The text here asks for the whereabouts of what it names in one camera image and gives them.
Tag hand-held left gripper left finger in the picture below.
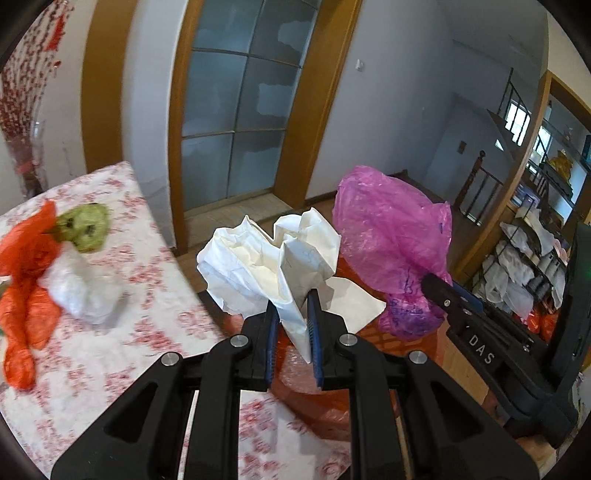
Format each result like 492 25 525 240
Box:
51 302 280 480

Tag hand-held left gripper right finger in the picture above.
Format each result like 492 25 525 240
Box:
306 288 540 480

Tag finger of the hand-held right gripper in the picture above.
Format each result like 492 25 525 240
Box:
452 284 532 344
422 273 469 331

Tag orange trash bin with liner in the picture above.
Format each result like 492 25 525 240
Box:
269 258 451 446

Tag pink plastic bag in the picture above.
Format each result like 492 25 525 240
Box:
331 165 453 340

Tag white plastic bag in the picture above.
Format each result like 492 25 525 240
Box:
39 244 124 324

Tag light green spotted bag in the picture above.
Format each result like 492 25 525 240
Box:
55 203 112 254

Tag orange plastic bag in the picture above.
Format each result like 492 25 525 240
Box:
0 199 63 391

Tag flat white paper sheet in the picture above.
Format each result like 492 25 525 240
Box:
323 276 386 334

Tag metal shelf rack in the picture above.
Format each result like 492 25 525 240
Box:
475 203 578 324

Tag wooden stair railing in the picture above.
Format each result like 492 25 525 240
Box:
455 151 506 222

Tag floral tablecloth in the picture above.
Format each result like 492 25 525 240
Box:
0 161 356 480

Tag golden ornament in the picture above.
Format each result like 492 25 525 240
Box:
545 148 575 181

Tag window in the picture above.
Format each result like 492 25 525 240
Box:
505 104 529 144

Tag frosted glass sliding door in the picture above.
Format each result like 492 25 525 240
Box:
180 0 321 217

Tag glass vase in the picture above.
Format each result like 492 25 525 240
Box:
9 120 49 195

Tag red decorative branches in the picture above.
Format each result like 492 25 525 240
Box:
0 0 70 176

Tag wooden doorway frame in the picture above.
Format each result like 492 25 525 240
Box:
452 69 591 278

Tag wooden door frame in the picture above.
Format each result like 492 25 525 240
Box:
168 0 363 250

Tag wooden wall trim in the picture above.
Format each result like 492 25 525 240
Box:
82 0 139 176

